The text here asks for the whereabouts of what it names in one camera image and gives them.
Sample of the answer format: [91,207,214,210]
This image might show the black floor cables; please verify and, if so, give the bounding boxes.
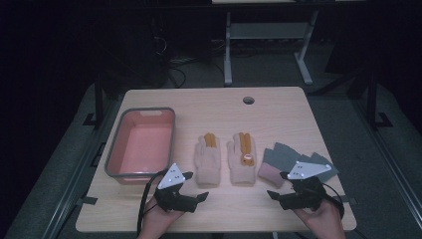
[163,54,227,89]

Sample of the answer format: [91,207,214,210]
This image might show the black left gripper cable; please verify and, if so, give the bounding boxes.
[136,169,167,237]

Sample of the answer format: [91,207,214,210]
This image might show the pink basin with grey rim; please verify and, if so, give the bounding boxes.
[104,107,176,186]

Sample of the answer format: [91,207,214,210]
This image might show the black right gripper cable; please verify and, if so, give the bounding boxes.
[318,181,346,220]

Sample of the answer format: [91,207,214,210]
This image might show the beige glove with orange fingers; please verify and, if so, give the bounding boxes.
[193,132,222,187]

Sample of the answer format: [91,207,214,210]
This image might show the person's right hand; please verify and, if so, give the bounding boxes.
[293,198,346,239]

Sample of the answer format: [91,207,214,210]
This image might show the black metal stand post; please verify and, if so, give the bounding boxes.
[94,74,105,128]
[365,71,380,129]

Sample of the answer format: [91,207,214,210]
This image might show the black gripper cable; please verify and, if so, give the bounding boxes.
[318,181,346,220]
[136,169,167,237]

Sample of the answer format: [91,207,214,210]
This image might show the aluminium frame rail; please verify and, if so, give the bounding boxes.
[352,99,422,230]
[41,99,115,239]

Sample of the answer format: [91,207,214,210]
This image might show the beige glove with bear patch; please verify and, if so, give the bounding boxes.
[226,131,258,185]

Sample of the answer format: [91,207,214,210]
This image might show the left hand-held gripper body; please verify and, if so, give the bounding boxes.
[153,162,200,213]

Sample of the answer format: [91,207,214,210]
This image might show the grey glove with pink cuff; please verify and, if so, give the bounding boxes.
[298,151,340,183]
[258,141,302,189]

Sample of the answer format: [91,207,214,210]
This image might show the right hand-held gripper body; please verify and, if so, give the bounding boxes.
[280,160,332,212]

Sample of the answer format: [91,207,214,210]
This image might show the person's left hand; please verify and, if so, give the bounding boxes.
[137,196,185,239]

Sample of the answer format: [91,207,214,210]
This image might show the white metal desk frame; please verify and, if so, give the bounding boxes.
[223,9,320,87]

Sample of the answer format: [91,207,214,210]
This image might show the black table edge clamp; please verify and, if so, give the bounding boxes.
[75,195,100,207]

